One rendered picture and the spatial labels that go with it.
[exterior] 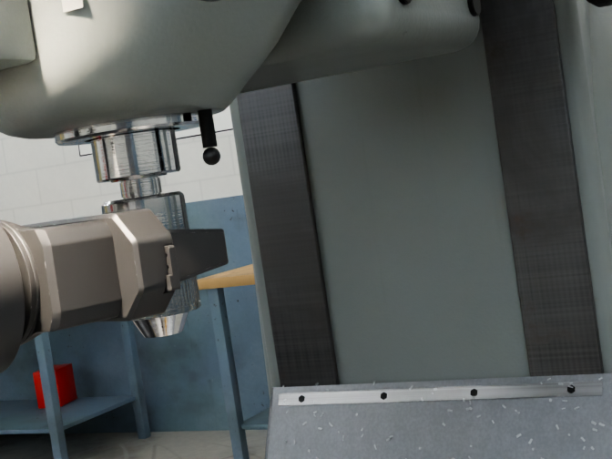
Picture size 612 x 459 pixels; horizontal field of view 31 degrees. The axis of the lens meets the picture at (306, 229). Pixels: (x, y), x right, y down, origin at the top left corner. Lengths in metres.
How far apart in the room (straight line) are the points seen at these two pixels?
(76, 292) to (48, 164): 5.70
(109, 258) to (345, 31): 0.21
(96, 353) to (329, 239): 5.24
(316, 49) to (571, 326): 0.35
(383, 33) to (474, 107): 0.26
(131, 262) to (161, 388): 5.43
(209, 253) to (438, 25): 0.24
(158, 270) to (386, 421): 0.46
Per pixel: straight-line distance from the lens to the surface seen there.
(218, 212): 5.59
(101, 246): 0.55
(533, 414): 0.93
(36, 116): 0.57
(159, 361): 5.94
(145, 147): 0.60
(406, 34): 0.70
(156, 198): 0.60
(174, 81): 0.56
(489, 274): 0.93
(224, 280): 4.65
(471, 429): 0.94
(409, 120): 0.94
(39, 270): 0.54
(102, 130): 0.59
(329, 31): 0.68
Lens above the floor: 1.27
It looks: 3 degrees down
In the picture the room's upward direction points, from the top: 8 degrees counter-clockwise
